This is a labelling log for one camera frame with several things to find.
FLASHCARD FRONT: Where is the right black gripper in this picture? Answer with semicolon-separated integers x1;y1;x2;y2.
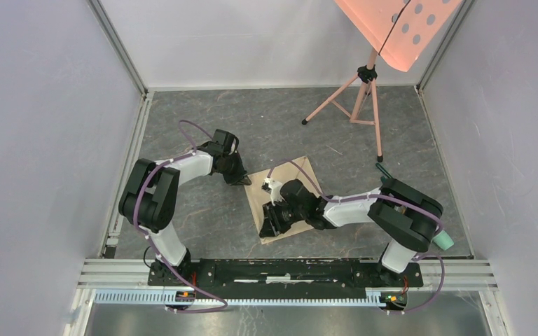
259;197;307;238

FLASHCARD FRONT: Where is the beige cloth napkin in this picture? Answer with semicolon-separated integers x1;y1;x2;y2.
244;156;321;245

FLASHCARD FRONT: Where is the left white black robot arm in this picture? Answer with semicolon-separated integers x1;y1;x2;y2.
118;129;251;286

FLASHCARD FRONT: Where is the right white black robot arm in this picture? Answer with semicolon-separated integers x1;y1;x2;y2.
259;178;443;286

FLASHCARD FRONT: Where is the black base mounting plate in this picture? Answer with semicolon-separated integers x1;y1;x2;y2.
147;258;424;300

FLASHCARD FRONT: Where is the pink music stand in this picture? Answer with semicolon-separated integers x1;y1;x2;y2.
301;0;462;163

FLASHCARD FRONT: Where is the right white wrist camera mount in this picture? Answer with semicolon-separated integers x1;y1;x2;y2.
261;177;284;206

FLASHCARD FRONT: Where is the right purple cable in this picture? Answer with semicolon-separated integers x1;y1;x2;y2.
265;160;447;316

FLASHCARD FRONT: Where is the white slotted cable duct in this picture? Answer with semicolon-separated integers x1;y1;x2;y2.
94;289;385;308

